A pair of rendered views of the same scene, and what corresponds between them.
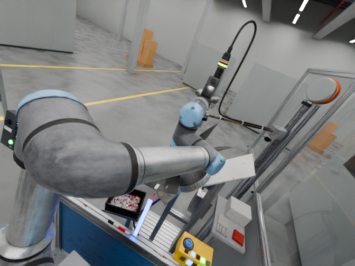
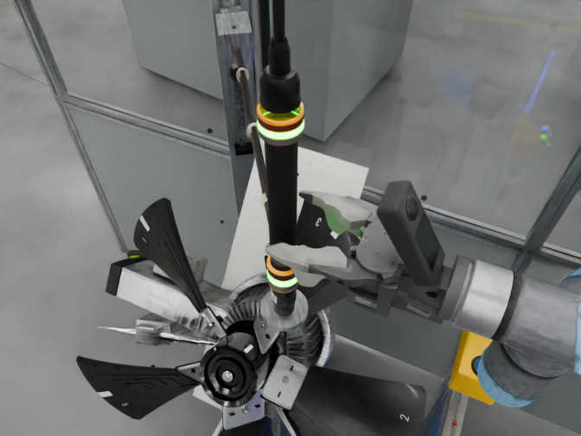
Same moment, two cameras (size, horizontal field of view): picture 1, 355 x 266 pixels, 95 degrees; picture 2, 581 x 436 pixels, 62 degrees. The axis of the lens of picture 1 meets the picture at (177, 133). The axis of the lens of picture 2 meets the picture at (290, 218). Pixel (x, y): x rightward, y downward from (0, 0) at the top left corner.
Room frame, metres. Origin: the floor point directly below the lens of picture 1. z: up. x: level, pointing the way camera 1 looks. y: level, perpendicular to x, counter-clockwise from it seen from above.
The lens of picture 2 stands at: (0.74, 0.28, 2.09)
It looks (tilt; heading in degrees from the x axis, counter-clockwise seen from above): 50 degrees down; 286
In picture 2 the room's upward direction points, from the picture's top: straight up
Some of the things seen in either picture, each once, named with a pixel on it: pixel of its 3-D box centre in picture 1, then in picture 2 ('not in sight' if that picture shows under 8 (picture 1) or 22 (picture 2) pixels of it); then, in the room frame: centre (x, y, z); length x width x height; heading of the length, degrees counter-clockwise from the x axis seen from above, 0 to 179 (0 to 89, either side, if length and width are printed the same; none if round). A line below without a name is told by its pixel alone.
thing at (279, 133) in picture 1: (277, 132); (234, 36); (1.12, -0.63, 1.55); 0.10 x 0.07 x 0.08; 116
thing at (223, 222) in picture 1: (222, 225); not in sight; (0.79, -0.56, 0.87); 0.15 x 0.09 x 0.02; 167
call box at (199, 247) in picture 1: (192, 254); (481, 359); (0.44, -0.30, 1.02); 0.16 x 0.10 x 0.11; 81
